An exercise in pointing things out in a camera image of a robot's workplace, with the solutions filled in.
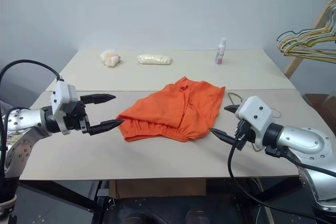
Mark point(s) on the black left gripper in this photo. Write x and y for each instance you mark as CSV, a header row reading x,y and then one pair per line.
x,y
76,119

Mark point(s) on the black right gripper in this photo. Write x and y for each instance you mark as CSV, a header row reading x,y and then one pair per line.
x,y
244,136

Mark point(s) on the orange shorts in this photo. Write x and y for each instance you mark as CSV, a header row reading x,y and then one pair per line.
x,y
162,103

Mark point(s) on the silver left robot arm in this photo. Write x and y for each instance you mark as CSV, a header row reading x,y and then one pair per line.
x,y
21,119

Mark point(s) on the white crumpled cloth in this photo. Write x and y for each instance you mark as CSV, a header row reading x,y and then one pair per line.
x,y
109,57

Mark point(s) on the white spray bottle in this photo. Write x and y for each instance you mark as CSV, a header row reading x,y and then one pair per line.
x,y
220,53

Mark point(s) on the pale yellow packet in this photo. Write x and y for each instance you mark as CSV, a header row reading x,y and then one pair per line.
x,y
155,59

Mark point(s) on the bunch of hangers on rack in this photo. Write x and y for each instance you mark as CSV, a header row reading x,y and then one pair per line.
x,y
294,65

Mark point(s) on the cardboard box under table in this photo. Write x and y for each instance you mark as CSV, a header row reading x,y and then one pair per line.
x,y
157,187

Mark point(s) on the brown cardboard box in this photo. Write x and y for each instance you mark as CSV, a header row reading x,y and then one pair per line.
x,y
320,106

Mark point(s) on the dark rounded shape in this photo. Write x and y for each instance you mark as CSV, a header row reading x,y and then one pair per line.
x,y
197,216
135,217

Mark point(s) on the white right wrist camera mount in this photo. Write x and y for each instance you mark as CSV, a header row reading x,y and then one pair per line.
x,y
256,111

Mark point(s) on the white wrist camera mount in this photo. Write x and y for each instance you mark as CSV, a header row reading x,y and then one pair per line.
x,y
61,93
256,111

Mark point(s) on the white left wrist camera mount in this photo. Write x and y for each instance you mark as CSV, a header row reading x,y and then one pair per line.
x,y
61,93

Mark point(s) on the black table frame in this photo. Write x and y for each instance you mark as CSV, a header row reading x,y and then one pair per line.
x,y
99,192

